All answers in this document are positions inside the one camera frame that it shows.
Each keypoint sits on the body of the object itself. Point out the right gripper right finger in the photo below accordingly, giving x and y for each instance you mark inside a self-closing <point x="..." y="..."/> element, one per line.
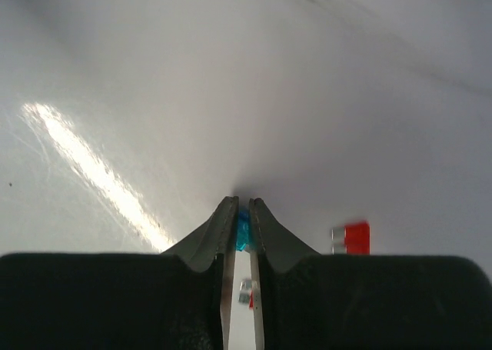
<point x="282" y="276"/>

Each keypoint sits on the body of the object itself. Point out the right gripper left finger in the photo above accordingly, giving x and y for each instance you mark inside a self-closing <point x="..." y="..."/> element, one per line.
<point x="200" y="312"/>

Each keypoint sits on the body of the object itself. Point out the blue fuse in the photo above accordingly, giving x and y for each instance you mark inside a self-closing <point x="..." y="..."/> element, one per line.
<point x="242" y="243"/>

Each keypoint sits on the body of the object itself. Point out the red fuse middle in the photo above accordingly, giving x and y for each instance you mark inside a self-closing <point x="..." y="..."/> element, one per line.
<point x="246" y="292"/>

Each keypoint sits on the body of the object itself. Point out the red fuse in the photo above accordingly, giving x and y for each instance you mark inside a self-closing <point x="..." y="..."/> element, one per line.
<point x="246" y="292"/>
<point x="353" y="239"/>

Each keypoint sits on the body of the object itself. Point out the red fuse upper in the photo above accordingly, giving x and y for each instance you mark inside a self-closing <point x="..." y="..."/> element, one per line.
<point x="353" y="239"/>

